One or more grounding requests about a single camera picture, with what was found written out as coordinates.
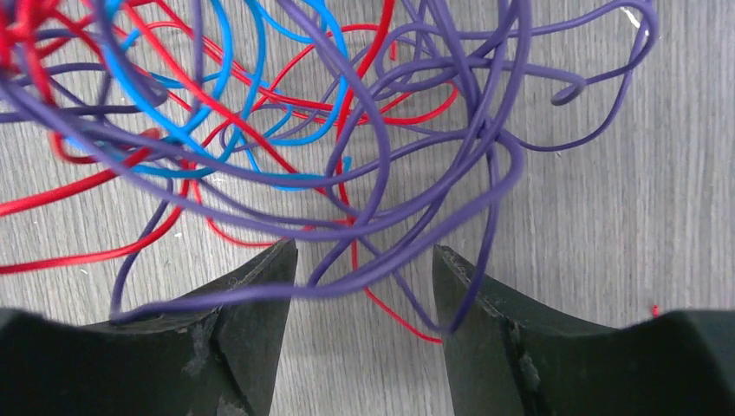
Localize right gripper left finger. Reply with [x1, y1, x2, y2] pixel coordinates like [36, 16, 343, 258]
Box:
[0, 239, 298, 416]

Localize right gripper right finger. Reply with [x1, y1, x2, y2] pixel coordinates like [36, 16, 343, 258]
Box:
[442, 277, 734, 415]

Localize red blue purple cables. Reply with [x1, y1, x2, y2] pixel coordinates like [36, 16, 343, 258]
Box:
[0, 0, 660, 346]

